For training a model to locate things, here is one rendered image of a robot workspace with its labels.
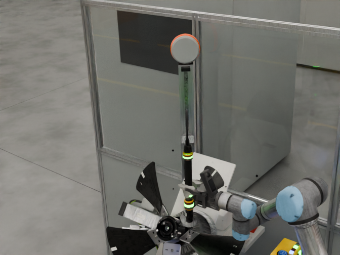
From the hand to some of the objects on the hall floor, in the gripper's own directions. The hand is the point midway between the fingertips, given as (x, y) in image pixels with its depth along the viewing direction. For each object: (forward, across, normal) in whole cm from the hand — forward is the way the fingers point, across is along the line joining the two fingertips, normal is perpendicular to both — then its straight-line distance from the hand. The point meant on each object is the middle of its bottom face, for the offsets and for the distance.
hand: (183, 181), depth 234 cm
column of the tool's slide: (+37, +58, -148) cm, 163 cm away
